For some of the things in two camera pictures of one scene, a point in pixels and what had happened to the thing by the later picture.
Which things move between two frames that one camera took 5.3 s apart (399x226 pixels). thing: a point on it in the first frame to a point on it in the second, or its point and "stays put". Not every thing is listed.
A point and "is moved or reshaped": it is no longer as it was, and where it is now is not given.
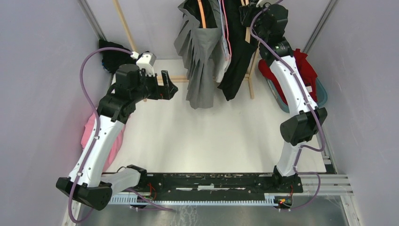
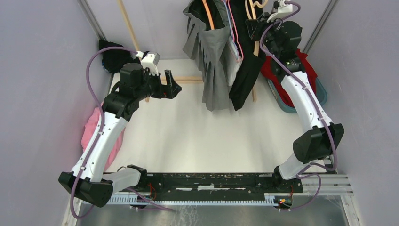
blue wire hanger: [222, 25] to [231, 29]
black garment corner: [242, 51] to [252, 64]
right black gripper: [247, 11] to [256, 26]
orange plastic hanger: [203, 22] to [205, 3]
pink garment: [114, 145] stays put
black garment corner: [110, 60] stays put
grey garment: [201, 49] is moved or reshaped
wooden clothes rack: [185, 78] to [200, 79]
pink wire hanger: [227, 30] to [237, 41]
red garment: [307, 75] stays put
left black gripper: [166, 91] stays put
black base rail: [218, 184] stays put
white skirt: [220, 58] to [231, 60]
